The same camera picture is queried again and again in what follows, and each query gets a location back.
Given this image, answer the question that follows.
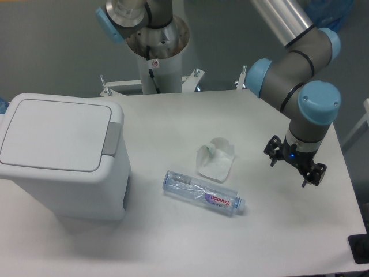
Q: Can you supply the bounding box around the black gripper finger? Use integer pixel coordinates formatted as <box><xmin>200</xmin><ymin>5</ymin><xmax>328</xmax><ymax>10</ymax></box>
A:
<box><xmin>264</xmin><ymin>135</ymin><xmax>281</xmax><ymax>167</ymax></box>
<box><xmin>302</xmin><ymin>162</ymin><xmax>327</xmax><ymax>187</ymax></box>

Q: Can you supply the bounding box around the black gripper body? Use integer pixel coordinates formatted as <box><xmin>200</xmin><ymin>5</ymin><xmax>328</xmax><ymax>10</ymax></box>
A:
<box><xmin>278</xmin><ymin>136</ymin><xmax>318</xmax><ymax>174</ymax></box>

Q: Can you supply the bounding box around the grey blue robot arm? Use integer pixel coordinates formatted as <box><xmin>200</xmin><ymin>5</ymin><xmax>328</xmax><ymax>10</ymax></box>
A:
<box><xmin>95</xmin><ymin>1</ymin><xmax>341</xmax><ymax>185</ymax></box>

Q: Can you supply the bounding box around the white trash can body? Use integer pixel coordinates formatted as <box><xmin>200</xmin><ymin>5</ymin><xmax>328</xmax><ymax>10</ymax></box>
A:
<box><xmin>1</xmin><ymin>93</ymin><xmax>131</xmax><ymax>220</ymax></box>

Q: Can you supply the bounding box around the white trash can lid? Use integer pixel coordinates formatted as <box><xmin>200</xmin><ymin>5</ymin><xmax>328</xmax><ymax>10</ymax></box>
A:
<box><xmin>1</xmin><ymin>95</ymin><xmax>124</xmax><ymax>173</ymax></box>

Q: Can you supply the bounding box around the crushed clear plastic bottle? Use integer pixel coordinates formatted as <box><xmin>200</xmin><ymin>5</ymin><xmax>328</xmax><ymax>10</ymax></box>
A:
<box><xmin>162</xmin><ymin>171</ymin><xmax>246</xmax><ymax>216</ymax></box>

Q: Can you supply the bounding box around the blue plastic bag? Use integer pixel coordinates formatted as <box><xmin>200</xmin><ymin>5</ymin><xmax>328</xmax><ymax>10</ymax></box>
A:
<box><xmin>304</xmin><ymin>0</ymin><xmax>354</xmax><ymax>32</ymax></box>

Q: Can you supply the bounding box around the blue object at left edge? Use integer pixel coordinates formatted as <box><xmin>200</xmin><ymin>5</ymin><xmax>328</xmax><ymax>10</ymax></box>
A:
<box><xmin>0</xmin><ymin>97</ymin><xmax>9</xmax><ymax>114</ymax></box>

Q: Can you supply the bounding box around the white frame at right edge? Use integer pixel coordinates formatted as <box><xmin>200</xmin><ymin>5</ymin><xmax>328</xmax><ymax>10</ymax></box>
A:
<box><xmin>341</xmin><ymin>98</ymin><xmax>368</xmax><ymax>153</ymax></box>

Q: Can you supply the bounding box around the white pedestal base frame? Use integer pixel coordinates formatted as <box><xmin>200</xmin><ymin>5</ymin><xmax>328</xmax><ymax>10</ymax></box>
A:
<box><xmin>99</xmin><ymin>65</ymin><xmax>248</xmax><ymax>97</ymax></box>

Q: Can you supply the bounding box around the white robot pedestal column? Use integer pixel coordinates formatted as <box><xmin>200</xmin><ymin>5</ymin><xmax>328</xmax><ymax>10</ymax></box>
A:
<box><xmin>126</xmin><ymin>13</ymin><xmax>190</xmax><ymax>95</ymax></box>

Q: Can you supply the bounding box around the black pedestal cable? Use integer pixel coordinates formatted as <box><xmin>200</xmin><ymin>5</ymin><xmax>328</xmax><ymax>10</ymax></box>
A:
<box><xmin>145</xmin><ymin>46</ymin><xmax>161</xmax><ymax>95</ymax></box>

